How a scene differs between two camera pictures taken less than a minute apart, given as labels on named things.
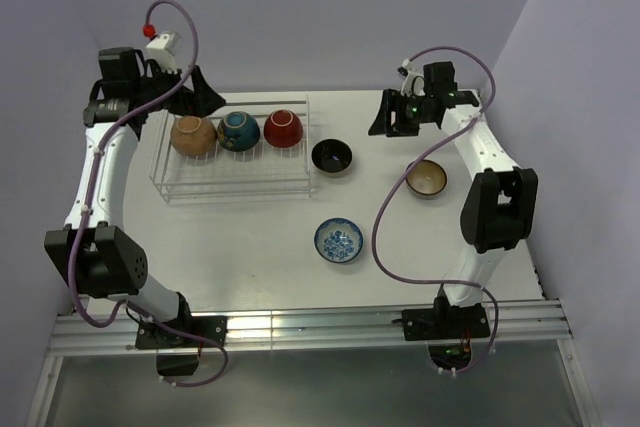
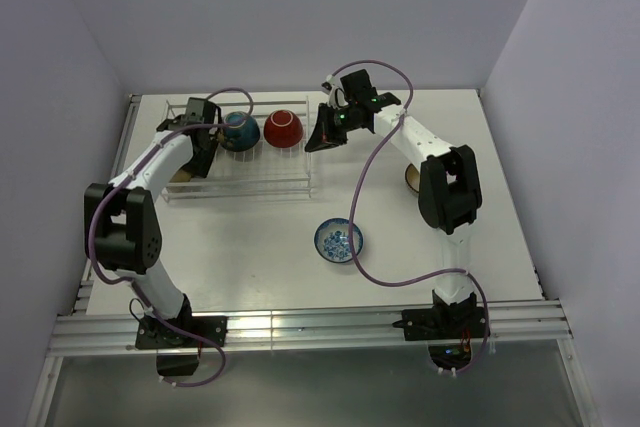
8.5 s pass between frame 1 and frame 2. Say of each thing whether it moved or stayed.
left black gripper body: moved
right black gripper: moved
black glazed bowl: moved
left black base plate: stayed
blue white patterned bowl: stayed
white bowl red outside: stayed
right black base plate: stayed
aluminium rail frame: stayed
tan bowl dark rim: stayed
